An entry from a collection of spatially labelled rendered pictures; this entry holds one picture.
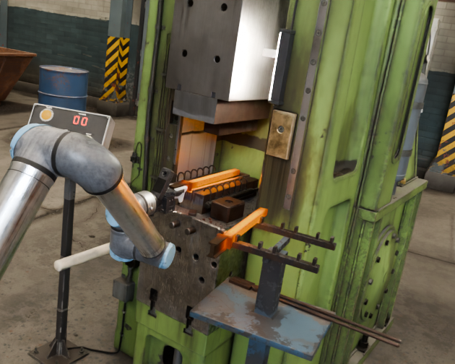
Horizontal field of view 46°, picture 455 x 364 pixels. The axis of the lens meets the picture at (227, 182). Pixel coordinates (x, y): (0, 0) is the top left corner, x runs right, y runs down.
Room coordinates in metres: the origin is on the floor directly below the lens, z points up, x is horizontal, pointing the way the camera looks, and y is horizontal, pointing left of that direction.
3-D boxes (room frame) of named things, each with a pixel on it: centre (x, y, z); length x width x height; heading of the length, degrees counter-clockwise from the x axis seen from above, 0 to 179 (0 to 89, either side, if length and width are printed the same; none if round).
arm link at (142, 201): (1.71, 0.33, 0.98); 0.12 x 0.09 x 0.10; 149
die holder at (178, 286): (2.17, 0.01, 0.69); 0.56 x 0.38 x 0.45; 149
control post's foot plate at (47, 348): (2.23, 0.69, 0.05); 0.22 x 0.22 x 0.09; 59
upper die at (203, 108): (2.19, 0.06, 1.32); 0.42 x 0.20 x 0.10; 149
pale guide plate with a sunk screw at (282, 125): (1.95, -0.17, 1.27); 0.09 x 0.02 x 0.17; 59
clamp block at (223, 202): (1.96, -0.02, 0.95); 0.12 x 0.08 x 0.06; 149
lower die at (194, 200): (2.19, 0.06, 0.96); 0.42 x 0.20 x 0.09; 149
